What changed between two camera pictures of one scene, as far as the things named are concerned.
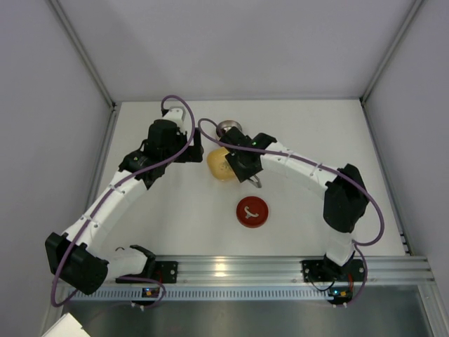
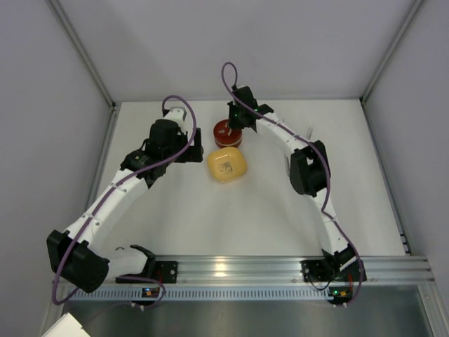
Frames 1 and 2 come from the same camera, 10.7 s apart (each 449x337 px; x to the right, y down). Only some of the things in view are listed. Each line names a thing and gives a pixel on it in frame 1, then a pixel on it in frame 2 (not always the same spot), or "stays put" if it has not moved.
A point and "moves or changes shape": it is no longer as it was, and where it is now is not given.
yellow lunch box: [218, 166] stays put
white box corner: [66, 326] stays put
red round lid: [252, 212] moves or changes shape
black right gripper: [242, 172] → [237, 120]
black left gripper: [193, 151] stays put
